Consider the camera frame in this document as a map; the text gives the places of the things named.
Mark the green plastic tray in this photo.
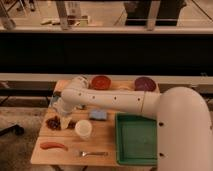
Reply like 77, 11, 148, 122
115, 113, 157, 166

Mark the purple bowl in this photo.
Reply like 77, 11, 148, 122
134, 77, 156, 92

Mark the light blue plastic cup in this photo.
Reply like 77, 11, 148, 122
49, 96, 60, 108

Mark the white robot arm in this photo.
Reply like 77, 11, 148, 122
56, 76, 213, 171

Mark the black object on floor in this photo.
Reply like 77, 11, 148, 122
0, 125, 25, 136

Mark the yellow banana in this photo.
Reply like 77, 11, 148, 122
115, 85, 133, 91

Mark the white paper cup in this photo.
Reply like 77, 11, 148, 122
75, 120, 92, 140

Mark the red bowl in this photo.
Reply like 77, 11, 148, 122
91, 75, 111, 90

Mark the metal fork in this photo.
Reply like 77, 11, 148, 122
76, 151, 108, 157

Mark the dark red grape bunch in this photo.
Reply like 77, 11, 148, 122
46, 116, 76, 131

